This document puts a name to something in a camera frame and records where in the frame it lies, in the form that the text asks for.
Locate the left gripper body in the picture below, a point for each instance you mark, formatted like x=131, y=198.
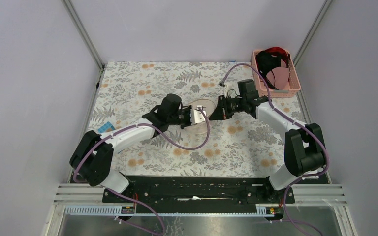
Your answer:
x=183, y=118

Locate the right aluminium corner post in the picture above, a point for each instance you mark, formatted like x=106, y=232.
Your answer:
x=314, y=27

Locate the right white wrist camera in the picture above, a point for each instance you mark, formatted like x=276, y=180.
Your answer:
x=229, y=90

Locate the floral tablecloth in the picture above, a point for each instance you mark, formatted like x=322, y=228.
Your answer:
x=239, y=147

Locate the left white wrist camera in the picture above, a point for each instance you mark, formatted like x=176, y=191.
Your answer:
x=197, y=114

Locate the white mesh laundry bag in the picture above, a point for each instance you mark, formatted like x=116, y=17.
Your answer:
x=209, y=107

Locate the colourful toy block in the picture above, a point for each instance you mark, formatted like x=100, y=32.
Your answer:
x=107, y=127

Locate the black and red bra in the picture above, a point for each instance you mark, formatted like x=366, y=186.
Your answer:
x=273, y=67

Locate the left aluminium corner post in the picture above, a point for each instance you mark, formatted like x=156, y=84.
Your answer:
x=68, y=4

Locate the aluminium front rail frame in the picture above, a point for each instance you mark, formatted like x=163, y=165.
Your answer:
x=85, y=200

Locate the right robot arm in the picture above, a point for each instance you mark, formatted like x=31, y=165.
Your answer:
x=304, y=151

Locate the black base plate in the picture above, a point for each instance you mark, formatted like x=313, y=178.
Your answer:
x=143, y=190

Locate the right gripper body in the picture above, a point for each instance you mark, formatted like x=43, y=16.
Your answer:
x=235, y=105

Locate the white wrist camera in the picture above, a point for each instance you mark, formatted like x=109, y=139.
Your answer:
x=197, y=114
x=229, y=90

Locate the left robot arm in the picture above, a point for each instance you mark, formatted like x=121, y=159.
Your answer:
x=93, y=156

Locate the aluminium corner post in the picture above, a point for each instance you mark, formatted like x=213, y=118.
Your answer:
x=314, y=27
x=68, y=4

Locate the pink plastic basket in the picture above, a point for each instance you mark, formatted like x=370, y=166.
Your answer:
x=292, y=88

